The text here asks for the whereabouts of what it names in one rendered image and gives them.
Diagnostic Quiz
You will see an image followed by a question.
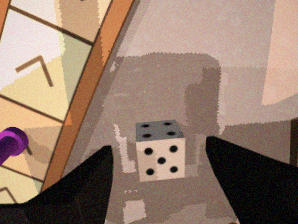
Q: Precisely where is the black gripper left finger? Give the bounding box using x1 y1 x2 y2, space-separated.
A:
0 145 114 224

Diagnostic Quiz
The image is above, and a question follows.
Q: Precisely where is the white die with black pips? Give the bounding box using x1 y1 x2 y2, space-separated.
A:
136 119 185 182

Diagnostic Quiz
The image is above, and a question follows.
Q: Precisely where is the purple game pawn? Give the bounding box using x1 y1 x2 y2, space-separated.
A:
0 127 29 166

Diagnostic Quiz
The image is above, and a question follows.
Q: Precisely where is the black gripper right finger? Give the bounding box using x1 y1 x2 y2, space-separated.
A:
205 136 298 224

